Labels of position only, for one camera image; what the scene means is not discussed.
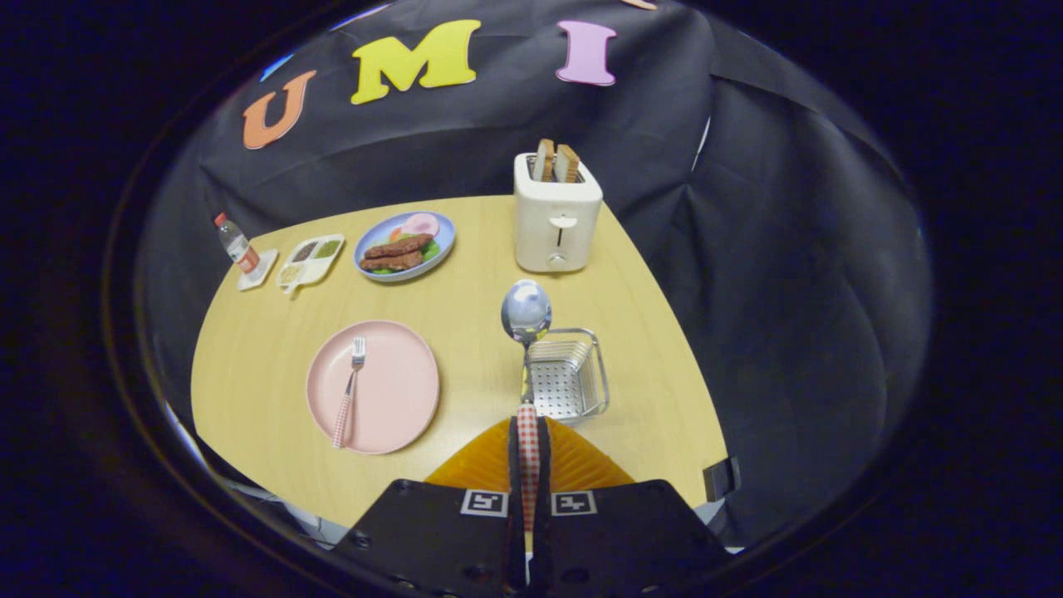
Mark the blue food plate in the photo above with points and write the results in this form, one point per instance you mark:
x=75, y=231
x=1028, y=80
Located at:
x=443, y=239

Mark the green lettuce leaves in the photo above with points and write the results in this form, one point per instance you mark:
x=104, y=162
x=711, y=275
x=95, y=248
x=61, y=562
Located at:
x=431, y=249

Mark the white divided grain dish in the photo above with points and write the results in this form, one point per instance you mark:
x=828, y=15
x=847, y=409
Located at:
x=320, y=267

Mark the toast bread slice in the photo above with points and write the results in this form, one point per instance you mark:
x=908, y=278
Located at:
x=544, y=162
x=567, y=164

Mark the clear plastic water bottle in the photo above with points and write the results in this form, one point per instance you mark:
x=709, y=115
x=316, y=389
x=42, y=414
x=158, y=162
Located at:
x=239, y=249

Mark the pink ham slice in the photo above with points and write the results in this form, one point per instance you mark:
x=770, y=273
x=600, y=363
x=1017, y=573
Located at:
x=421, y=224

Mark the brown meat strip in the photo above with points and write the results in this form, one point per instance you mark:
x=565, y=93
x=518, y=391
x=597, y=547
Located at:
x=390, y=262
x=399, y=246

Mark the pink round plate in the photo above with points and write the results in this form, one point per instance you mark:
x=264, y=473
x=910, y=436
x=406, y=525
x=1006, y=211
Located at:
x=399, y=390

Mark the white square coaster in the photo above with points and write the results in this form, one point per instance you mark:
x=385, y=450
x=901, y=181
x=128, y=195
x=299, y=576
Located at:
x=264, y=270

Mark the small black box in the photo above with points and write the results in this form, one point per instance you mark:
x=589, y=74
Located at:
x=721, y=479

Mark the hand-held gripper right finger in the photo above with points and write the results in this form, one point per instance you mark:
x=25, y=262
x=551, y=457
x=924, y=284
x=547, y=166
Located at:
x=544, y=490

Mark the cream toaster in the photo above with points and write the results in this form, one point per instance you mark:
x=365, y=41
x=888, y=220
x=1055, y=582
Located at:
x=556, y=224

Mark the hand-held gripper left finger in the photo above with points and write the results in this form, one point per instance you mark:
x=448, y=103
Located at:
x=512, y=490

